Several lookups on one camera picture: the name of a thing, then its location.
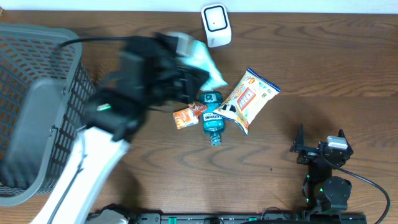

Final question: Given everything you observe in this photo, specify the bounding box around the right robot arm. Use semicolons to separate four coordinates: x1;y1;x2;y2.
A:
290;126;353;213

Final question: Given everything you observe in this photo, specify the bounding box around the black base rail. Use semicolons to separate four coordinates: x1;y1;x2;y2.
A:
86;212;368;224

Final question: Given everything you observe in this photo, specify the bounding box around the yellow snack bag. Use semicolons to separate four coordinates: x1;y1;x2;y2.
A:
213;68;281;136

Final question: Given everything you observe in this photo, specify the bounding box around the teal mouthwash bottle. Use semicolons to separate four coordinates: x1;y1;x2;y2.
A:
199;92;225;146

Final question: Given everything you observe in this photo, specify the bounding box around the red brown snack bag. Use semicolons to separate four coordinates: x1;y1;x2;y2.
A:
188;101;208;117

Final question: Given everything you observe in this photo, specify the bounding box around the black left camera cable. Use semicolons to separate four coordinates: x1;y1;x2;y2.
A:
57;35;131;48

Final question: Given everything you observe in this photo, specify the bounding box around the white barcode scanner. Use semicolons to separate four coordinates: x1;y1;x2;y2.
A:
201;3;232;48

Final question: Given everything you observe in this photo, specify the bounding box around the pale green wet wipes pack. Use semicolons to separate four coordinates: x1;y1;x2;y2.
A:
180;40;228;91

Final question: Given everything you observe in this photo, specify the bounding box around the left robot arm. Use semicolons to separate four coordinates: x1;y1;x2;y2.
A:
34;33;209;223

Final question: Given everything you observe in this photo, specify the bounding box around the orange snack packet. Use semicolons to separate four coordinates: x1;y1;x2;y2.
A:
173;108;199;129

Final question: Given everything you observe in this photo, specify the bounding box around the grey plastic shopping basket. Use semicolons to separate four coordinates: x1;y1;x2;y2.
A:
1;22;95;207

